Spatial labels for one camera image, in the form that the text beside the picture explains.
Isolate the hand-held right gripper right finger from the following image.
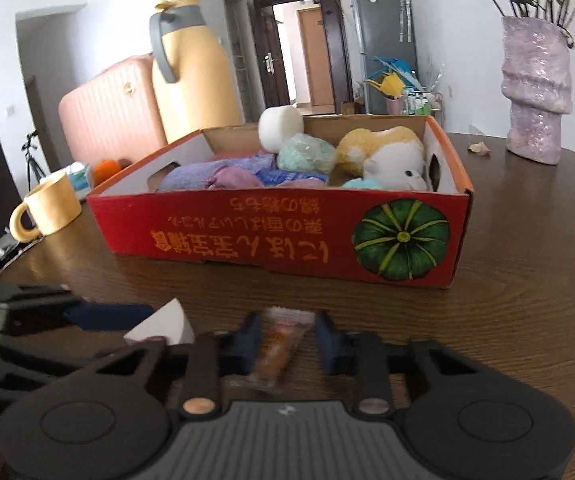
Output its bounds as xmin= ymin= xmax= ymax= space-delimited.
xmin=315 ymin=310 xmax=503 ymax=418

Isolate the red cardboard box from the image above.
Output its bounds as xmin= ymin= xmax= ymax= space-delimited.
xmin=86 ymin=114 xmax=474 ymax=291

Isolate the blue white tissue pack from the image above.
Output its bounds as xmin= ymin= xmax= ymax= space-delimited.
xmin=40 ymin=162 xmax=93 ymax=193

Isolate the grey refrigerator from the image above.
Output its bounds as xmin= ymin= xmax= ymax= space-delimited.
xmin=349 ymin=0 xmax=418 ymax=115

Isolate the yellow mug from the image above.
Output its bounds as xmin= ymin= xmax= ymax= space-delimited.
xmin=10 ymin=172 xmax=83 ymax=241

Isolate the clear orange snack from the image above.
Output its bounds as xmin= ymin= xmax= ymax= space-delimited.
xmin=247 ymin=307 xmax=315 ymax=393

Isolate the dark open door leaf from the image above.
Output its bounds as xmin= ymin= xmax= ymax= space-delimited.
xmin=253 ymin=0 xmax=291 ymax=108

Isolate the brown wooden door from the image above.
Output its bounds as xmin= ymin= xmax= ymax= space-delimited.
xmin=297 ymin=7 xmax=335 ymax=108

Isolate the grey interior door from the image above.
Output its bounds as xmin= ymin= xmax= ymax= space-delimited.
xmin=221 ymin=0 xmax=250 ymax=123

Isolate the blue packet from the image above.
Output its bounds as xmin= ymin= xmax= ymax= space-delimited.
xmin=256 ymin=169 xmax=328 ymax=186

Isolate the white wedge sponge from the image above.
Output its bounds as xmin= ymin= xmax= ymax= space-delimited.
xmin=123 ymin=298 xmax=195 ymax=346

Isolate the lilac knitted cloth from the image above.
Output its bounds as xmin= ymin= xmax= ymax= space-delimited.
xmin=206 ymin=166 xmax=264 ymax=191

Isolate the mint green bath pouf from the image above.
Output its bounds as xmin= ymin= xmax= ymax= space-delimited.
xmin=276 ymin=132 xmax=337 ymax=175

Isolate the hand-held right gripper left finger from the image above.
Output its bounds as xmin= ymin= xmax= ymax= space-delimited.
xmin=74 ymin=312 xmax=264 ymax=418

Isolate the white foam cylinder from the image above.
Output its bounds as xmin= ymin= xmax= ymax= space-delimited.
xmin=258 ymin=106 xmax=304 ymax=153

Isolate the purple ceramic vase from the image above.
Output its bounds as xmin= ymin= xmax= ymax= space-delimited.
xmin=500 ymin=16 xmax=573 ymax=166

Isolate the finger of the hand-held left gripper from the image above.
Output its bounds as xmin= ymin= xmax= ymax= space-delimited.
xmin=0 ymin=282 xmax=155 ymax=337
xmin=0 ymin=335 xmax=118 ymax=401

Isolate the clear umbrella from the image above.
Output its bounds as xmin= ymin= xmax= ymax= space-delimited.
xmin=397 ymin=0 xmax=415 ymax=43

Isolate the yellow thermos jug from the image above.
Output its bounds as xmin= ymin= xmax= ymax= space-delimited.
xmin=148 ymin=0 xmax=245 ymax=145

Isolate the purple drawstring pouch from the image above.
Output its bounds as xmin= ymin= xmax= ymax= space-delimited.
xmin=157 ymin=152 xmax=275 ymax=192

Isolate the white yellow plush toy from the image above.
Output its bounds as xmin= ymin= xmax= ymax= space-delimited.
xmin=336 ymin=127 xmax=431 ymax=192

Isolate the dark brown door frame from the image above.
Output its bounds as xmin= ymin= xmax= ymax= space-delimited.
xmin=253 ymin=0 xmax=353 ymax=111

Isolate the orange fruit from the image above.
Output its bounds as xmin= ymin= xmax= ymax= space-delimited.
xmin=92 ymin=159 xmax=120 ymax=186

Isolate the black tripod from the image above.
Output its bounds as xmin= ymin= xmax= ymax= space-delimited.
xmin=21 ymin=130 xmax=48 ymax=188

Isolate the pink suitcase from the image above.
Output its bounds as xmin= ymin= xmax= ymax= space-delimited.
xmin=58 ymin=55 xmax=168 ymax=171

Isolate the blue fluffy sponge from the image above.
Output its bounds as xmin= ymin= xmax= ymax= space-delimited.
xmin=340 ymin=177 xmax=383 ymax=191

